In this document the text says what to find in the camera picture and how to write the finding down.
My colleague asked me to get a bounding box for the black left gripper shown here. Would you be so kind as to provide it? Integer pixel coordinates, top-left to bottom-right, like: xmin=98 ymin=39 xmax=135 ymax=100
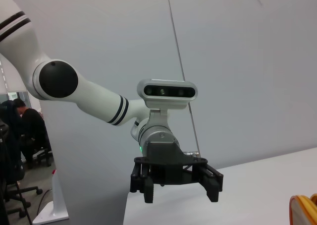
xmin=129 ymin=140 xmax=224 ymax=204

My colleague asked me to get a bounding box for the beige bag with orange trim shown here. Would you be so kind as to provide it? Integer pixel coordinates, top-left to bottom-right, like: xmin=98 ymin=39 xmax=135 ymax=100
xmin=289 ymin=193 xmax=317 ymax=225

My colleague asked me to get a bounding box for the white floor stand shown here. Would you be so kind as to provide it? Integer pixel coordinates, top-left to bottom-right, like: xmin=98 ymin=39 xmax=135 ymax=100
xmin=32 ymin=169 xmax=70 ymax=224

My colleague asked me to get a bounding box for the seated person in black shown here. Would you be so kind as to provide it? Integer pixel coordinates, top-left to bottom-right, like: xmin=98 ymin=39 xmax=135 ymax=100
xmin=11 ymin=98 xmax=52 ymax=170

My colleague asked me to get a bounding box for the black empty office chair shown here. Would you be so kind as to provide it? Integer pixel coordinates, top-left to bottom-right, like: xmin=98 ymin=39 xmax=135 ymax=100
xmin=0 ymin=117 xmax=44 ymax=225

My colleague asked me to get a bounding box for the silver cable connector plug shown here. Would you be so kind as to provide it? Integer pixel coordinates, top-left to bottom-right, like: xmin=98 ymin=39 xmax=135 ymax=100
xmin=184 ymin=149 xmax=202 ymax=159

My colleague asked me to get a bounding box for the silver camera mount bracket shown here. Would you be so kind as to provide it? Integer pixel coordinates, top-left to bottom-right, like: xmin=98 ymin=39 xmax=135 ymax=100
xmin=148 ymin=108 xmax=170 ymax=130

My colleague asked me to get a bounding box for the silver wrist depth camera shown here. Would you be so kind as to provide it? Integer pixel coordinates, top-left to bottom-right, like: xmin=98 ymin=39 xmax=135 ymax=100
xmin=137 ymin=78 xmax=198 ymax=111

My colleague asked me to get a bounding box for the black floor cable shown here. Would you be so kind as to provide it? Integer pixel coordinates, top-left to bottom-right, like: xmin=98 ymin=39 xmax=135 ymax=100
xmin=36 ymin=188 xmax=54 ymax=216

